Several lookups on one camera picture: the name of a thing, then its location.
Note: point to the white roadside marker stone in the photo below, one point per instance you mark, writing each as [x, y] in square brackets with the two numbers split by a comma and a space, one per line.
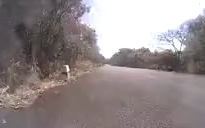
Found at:
[66, 70]

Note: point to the row of trees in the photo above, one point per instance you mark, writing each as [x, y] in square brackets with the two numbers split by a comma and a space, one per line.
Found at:
[143, 58]

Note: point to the verge of dry leaves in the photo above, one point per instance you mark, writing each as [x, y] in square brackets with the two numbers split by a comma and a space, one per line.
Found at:
[20, 95]

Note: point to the grey asphalt road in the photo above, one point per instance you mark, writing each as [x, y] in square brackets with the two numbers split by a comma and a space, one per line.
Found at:
[123, 93]

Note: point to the wood of tall trees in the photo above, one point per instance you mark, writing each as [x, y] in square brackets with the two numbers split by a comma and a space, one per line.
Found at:
[40, 36]

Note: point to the bare tree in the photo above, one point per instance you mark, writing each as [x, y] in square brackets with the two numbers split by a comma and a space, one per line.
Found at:
[174, 39]

